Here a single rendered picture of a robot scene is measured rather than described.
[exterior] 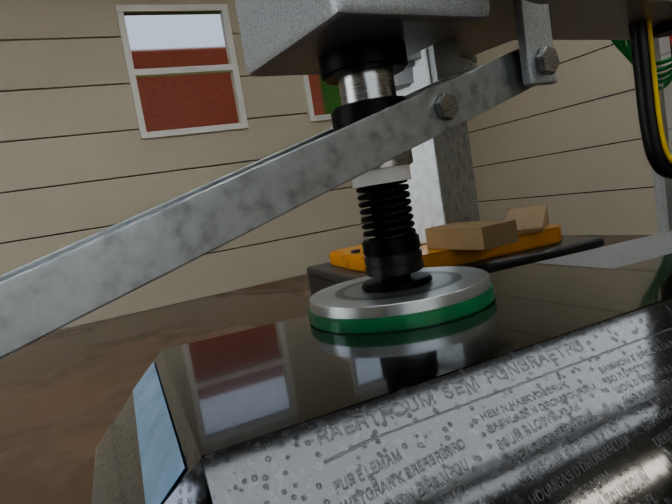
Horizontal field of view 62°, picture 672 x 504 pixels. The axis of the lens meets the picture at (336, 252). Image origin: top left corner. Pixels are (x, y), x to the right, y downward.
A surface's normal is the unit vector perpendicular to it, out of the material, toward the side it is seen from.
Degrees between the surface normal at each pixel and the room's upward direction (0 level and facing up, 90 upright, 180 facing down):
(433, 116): 90
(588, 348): 45
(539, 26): 90
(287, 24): 90
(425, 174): 90
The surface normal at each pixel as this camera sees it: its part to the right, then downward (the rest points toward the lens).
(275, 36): -0.84, 0.19
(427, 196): -0.64, 0.19
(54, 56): 0.42, 0.03
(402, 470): 0.18, -0.68
